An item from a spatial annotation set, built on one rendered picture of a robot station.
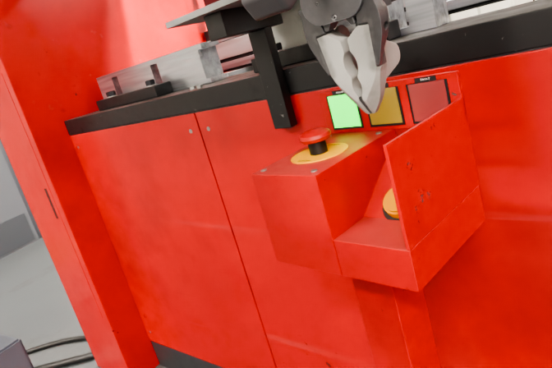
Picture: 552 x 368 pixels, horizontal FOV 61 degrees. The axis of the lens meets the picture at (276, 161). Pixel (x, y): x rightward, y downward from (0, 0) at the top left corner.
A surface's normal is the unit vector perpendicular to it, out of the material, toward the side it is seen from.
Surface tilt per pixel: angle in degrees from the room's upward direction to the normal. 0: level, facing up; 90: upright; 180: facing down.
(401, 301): 90
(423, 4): 90
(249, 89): 90
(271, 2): 123
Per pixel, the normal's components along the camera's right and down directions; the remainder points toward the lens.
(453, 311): -0.61, 0.35
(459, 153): 0.68, -0.01
